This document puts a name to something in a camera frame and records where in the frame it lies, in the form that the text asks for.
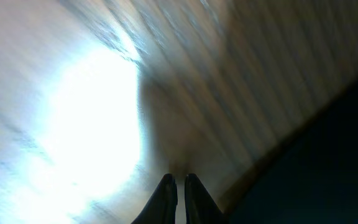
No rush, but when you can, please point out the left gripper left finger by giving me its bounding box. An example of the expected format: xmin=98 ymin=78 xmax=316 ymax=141
xmin=132 ymin=174 xmax=178 ymax=224

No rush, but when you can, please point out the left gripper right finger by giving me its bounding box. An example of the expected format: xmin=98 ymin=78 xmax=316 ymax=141
xmin=185 ymin=174 xmax=229 ymax=224

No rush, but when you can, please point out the black t-shirt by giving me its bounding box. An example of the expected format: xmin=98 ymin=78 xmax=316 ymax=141
xmin=229 ymin=82 xmax=358 ymax=223

